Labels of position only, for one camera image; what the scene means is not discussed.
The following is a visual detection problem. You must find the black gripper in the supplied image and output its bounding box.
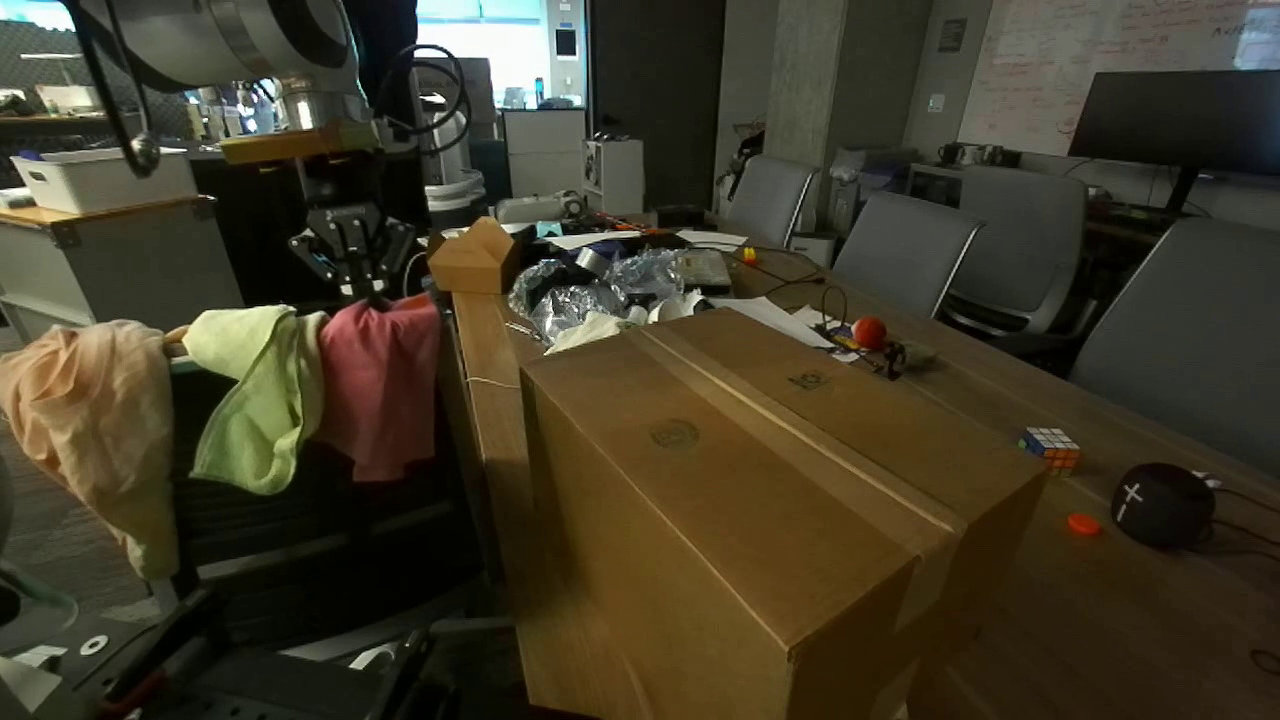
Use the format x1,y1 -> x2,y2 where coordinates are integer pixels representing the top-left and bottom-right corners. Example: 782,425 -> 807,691
288,203 -> 414,301

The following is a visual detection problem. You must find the pink t-shirt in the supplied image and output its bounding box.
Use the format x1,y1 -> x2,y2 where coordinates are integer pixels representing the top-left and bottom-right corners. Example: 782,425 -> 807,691
320,296 -> 441,486

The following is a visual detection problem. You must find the yellow-green towel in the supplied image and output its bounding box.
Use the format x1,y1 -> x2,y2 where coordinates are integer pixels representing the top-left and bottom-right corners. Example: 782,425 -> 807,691
183,303 -> 322,496

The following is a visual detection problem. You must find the peach t-shirt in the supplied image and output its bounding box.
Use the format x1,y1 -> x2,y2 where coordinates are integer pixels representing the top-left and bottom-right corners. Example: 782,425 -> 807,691
0,319 -> 181,579

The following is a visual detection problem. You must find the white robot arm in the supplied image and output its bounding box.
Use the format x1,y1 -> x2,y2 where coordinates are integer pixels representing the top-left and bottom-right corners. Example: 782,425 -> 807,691
58,0 -> 429,296

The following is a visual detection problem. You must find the grey office chair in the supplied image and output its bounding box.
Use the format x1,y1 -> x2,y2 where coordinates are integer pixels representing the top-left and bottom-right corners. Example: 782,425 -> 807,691
97,319 -> 479,720

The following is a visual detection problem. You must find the grey chair far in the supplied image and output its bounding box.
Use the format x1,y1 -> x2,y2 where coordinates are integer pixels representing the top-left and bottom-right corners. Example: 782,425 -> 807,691
720,155 -> 811,248

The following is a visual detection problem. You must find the large brown cardboard box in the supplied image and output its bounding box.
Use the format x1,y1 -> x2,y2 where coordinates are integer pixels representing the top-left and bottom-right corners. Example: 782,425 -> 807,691
431,220 -> 1042,720

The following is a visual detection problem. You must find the grey chair behind middle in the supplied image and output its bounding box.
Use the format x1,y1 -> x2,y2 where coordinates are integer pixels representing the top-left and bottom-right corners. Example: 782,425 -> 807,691
942,168 -> 1086,337

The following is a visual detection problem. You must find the grey chair right near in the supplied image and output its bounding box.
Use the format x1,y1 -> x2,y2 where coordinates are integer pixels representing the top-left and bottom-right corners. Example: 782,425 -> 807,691
1073,220 -> 1280,475

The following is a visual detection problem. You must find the pile of plastic bags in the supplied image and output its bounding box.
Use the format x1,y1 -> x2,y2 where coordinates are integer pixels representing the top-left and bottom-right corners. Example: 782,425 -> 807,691
508,248 -> 707,355

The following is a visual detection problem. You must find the white storage bin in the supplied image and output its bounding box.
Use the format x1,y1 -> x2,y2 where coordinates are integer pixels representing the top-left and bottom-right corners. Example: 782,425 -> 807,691
14,148 -> 195,215

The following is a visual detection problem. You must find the white paper sheet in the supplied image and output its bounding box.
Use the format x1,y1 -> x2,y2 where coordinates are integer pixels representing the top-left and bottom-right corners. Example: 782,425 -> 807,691
713,296 -> 836,351

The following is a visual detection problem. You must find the red ball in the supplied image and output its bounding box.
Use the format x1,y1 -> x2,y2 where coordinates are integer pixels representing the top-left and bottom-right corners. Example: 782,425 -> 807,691
851,317 -> 889,351

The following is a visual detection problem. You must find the rubik's cube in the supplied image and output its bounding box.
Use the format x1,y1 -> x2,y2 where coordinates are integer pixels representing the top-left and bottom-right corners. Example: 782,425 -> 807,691
1019,429 -> 1079,474

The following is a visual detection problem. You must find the small orange cap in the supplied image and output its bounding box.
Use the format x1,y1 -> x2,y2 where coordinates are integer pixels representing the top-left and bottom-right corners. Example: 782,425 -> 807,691
1063,511 -> 1102,542

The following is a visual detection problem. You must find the black round speaker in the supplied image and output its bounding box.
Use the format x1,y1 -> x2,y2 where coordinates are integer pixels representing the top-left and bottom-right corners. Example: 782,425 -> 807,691
1107,464 -> 1216,553

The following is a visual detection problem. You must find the black monitor screen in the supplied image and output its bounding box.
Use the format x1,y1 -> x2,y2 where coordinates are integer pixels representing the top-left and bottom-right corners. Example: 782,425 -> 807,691
1066,73 -> 1280,176

